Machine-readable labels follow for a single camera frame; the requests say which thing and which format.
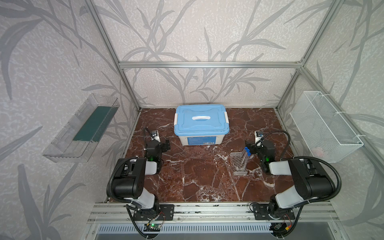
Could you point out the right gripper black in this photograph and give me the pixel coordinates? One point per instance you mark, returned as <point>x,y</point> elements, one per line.
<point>250,147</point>

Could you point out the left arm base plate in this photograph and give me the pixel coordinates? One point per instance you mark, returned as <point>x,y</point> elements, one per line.
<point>162,212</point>

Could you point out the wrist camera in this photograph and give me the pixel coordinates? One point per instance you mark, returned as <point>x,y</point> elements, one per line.
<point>155,136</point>
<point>258,137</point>

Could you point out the aluminium frame rail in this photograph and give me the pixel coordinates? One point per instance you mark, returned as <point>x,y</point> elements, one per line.
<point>237,65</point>

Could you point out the pink object in basket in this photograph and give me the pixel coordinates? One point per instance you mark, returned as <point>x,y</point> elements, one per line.
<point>318,152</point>

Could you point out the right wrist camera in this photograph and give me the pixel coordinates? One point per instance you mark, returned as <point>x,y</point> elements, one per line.
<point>258,137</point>

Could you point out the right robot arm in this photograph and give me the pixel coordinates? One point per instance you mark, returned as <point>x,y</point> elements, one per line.
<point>314,180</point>

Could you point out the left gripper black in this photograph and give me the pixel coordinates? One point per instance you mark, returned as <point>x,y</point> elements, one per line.
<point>163,145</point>

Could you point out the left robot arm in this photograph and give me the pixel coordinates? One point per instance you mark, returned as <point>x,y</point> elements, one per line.
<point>126,184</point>

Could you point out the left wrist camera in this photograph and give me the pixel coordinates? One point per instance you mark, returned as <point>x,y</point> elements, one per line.
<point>155,136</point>

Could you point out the test tube blue cap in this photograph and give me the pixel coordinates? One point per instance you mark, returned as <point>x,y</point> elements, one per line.
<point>246,152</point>

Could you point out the white plastic storage bin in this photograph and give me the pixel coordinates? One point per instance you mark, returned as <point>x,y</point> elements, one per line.
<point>201,140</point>

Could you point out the clear acrylic wall shelf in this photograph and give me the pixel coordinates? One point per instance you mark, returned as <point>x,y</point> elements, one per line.
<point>79,138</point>

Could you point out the blue plastic bin lid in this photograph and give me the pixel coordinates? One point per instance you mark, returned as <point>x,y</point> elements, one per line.
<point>201,120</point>

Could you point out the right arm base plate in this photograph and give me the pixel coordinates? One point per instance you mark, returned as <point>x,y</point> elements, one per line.
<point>263,212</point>

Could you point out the clear plastic test tube rack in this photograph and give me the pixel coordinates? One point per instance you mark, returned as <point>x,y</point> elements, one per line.
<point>238,163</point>

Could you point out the white wire mesh basket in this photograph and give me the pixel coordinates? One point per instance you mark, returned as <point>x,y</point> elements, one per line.
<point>322,125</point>

